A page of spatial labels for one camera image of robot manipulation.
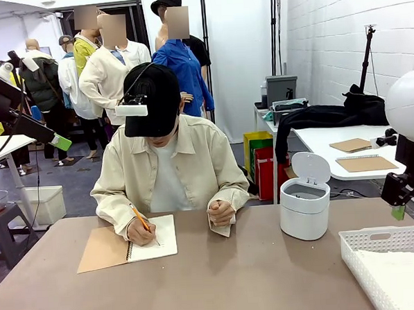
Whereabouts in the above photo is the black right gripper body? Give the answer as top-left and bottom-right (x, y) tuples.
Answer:
(393, 134), (414, 184)

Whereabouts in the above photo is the yellow pencil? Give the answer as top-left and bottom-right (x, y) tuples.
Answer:
(128, 201), (162, 248)

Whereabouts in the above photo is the spiral notebook brown cover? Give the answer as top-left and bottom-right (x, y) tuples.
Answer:
(74, 214), (180, 275)

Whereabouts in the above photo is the person's right forearm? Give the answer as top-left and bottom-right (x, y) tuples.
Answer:
(89, 186), (140, 240)

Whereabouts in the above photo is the person's left forearm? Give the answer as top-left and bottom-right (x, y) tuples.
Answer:
(207, 186), (253, 239)

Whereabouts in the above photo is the person's right hand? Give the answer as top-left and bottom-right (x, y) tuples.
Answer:
(126, 214), (158, 248)

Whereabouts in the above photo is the person's left hand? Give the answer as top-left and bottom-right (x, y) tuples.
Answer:
(206, 199), (237, 229)

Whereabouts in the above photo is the white desk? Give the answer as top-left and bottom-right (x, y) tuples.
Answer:
(0, 132), (42, 230)

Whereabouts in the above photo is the mannequin in dark jacket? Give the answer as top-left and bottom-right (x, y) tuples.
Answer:
(16, 37), (71, 164)

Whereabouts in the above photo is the mannequin with cap white shirt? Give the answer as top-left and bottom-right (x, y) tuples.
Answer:
(55, 33), (103, 162)

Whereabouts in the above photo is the small brown notebook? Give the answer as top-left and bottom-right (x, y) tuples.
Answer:
(329, 137), (374, 155)

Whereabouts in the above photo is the white floor storage bin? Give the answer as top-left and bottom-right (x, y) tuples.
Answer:
(7, 184), (67, 229)

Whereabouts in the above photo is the mannequin in cream jacket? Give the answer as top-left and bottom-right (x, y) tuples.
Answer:
(76, 12), (155, 128)

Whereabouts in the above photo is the white paper stack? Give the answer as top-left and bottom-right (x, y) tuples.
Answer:
(352, 246), (414, 310)

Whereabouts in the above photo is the white perforated plastic basket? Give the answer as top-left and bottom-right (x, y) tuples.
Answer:
(338, 225), (414, 310)

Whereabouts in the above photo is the mannequin in yellow-green shirt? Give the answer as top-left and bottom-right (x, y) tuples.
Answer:
(70, 6), (103, 78)

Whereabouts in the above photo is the black cloth pile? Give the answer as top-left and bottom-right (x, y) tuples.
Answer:
(271, 82), (393, 164)

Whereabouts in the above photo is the white rounded side table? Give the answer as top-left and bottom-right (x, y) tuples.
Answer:
(291, 121), (414, 209)

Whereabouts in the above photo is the white desktop trash bin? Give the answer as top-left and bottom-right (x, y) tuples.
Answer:
(276, 149), (335, 243)

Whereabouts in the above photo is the grey plastic stool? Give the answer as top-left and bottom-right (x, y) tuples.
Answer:
(0, 201), (41, 271)

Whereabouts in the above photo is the black slim tripod stand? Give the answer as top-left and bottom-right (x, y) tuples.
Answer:
(355, 23), (381, 94)

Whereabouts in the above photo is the black baseball cap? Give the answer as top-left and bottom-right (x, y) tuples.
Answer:
(120, 60), (184, 139)

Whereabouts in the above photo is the grey tray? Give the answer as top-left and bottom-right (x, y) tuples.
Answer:
(272, 98), (310, 116)

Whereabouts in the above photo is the red shopping bag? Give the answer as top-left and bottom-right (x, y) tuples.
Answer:
(253, 145), (293, 202)

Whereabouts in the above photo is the grey box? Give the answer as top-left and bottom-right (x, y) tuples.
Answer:
(265, 74), (300, 107)

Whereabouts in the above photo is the green yellow shopping bag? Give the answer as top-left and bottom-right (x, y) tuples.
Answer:
(243, 130), (276, 182)

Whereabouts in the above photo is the white narrow table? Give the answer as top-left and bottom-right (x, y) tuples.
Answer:
(252, 104), (283, 206)

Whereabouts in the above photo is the person in cream shirt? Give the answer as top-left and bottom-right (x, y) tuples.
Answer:
(83, 58), (253, 245)

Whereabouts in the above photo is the mannequin in blue shirt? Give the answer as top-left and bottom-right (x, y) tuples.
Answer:
(148, 5), (216, 121)

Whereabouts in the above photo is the mannequin in black shirt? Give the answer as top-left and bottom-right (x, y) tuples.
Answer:
(153, 12), (212, 78)

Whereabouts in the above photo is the black bucket hat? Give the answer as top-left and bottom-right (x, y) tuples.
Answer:
(150, 0), (183, 17)

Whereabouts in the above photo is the black light stand pole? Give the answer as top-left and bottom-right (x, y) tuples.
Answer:
(268, 0), (288, 76)
(200, 0), (216, 125)

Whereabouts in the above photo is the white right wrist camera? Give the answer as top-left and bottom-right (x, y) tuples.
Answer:
(370, 127), (400, 151)

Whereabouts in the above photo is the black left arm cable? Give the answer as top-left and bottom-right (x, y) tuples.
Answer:
(0, 80), (32, 163)

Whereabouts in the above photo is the white head-mounted camera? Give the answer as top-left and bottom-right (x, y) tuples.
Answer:
(114, 93), (149, 119)

